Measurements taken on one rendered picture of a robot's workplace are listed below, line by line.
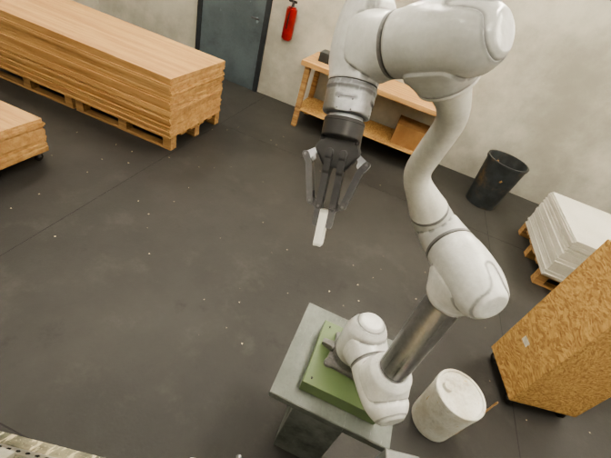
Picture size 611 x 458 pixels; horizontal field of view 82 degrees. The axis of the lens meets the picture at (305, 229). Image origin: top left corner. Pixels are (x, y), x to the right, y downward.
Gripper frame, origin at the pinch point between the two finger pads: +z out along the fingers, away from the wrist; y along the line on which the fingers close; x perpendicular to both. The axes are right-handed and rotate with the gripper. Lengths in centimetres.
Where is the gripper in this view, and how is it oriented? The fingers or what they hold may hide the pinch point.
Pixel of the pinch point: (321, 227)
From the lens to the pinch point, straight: 67.0
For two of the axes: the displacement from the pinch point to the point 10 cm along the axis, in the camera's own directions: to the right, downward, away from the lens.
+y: 9.5, 2.3, -2.0
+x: 2.3, -0.9, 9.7
